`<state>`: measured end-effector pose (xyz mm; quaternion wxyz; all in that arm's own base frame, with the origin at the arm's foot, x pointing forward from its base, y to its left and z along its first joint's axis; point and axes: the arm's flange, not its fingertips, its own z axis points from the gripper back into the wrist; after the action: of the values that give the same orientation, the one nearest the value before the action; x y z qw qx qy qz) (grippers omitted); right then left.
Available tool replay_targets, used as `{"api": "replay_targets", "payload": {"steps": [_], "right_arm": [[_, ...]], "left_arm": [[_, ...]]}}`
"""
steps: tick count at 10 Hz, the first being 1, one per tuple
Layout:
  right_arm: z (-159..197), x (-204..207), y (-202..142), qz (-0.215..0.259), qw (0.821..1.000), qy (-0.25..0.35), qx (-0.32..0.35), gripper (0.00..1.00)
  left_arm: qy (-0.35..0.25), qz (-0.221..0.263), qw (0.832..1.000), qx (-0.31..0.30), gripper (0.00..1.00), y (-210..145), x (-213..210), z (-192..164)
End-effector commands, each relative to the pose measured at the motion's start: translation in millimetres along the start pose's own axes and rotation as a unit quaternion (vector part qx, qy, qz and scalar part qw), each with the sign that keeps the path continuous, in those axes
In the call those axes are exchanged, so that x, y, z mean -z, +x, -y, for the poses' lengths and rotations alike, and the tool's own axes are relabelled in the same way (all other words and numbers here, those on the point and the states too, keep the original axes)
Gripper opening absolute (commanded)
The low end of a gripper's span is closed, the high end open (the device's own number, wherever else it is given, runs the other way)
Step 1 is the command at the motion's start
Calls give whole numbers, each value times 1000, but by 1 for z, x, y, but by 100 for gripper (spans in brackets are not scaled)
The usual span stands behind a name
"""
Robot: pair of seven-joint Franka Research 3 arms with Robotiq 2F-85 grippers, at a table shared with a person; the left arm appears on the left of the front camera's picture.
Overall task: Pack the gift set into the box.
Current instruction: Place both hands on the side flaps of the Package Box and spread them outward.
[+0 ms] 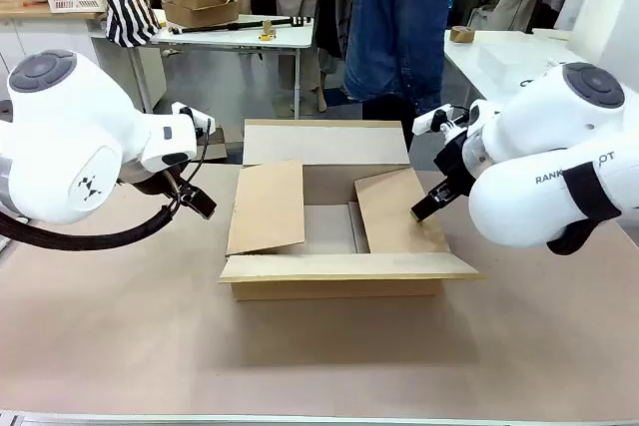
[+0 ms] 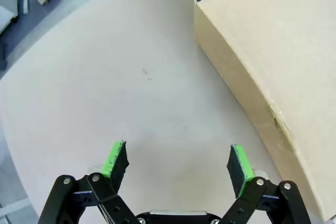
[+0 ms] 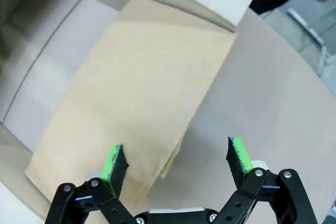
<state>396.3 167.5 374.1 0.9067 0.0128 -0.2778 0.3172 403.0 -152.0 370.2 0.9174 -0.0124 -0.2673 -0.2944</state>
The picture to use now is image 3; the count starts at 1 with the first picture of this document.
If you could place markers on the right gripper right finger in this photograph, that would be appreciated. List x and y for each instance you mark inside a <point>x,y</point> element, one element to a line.
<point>237,161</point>

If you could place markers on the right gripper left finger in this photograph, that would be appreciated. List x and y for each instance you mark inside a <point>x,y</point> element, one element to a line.
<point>115,171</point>

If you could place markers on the large brown cardboard box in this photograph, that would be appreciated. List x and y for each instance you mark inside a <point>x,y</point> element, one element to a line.
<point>131,90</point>

